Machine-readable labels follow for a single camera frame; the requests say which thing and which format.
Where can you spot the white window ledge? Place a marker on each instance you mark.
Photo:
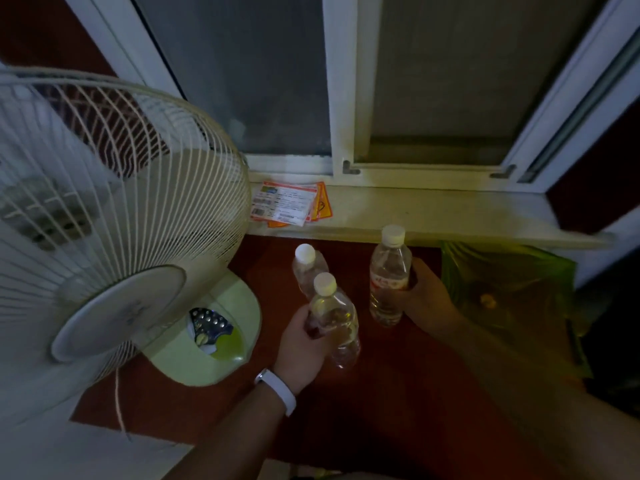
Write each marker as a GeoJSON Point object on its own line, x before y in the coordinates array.
{"type": "Point", "coordinates": [425, 214]}

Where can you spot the person's left forearm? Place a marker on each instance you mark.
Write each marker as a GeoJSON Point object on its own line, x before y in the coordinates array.
{"type": "Point", "coordinates": [235, 439]}

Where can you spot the white table fan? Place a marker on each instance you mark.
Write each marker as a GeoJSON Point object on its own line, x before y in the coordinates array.
{"type": "Point", "coordinates": [120, 314]}

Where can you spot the black leather office chair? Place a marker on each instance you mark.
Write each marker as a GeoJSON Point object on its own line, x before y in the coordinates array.
{"type": "Point", "coordinates": [615, 354]}

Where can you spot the reddish wooden table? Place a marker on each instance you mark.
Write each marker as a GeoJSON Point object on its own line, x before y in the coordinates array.
{"type": "Point", "coordinates": [400, 394]}

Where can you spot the orange and white paper packet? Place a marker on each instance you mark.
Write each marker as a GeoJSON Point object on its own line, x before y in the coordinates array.
{"type": "Point", "coordinates": [285, 202]}

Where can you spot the person's right hand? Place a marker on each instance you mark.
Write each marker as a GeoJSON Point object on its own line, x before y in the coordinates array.
{"type": "Point", "coordinates": [432, 304]}

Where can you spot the white framed sliding window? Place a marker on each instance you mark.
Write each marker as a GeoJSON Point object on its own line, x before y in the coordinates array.
{"type": "Point", "coordinates": [342, 94]}

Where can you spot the person's left hand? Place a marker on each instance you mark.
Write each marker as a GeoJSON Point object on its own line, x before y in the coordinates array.
{"type": "Point", "coordinates": [300, 354]}

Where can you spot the green glass dish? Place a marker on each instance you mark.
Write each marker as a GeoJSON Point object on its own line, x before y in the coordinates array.
{"type": "Point", "coordinates": [510, 274]}

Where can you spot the person's right forearm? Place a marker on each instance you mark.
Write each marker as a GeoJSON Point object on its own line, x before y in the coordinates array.
{"type": "Point", "coordinates": [525, 394]}

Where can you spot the clear plastic water bottle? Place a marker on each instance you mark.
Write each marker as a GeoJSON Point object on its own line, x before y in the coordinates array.
{"type": "Point", "coordinates": [387, 274]}
{"type": "Point", "coordinates": [306, 267]}
{"type": "Point", "coordinates": [332, 304]}

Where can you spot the dark wooden window trim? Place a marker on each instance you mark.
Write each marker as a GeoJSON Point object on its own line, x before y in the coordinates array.
{"type": "Point", "coordinates": [600, 184]}

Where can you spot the smartwatch with white band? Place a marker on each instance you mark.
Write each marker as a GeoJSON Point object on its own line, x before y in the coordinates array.
{"type": "Point", "coordinates": [277, 387]}

